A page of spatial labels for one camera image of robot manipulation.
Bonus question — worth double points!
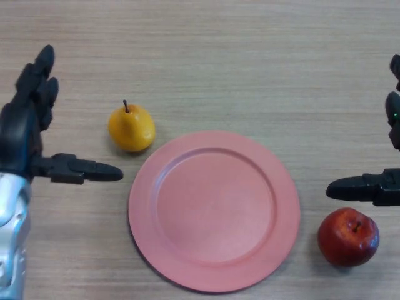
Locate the pink round plate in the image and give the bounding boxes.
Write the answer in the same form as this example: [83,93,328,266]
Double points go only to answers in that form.
[127,130,301,294]

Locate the yellow pear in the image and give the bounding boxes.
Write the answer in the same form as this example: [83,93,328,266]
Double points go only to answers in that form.
[107,99,156,153]

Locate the red apple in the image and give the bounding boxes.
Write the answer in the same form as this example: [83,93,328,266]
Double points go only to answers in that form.
[317,207,381,268]

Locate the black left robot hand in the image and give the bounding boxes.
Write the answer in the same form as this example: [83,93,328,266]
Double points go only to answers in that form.
[0,44,124,185]

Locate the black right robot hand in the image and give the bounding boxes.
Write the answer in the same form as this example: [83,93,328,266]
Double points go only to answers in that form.
[326,54,400,207]

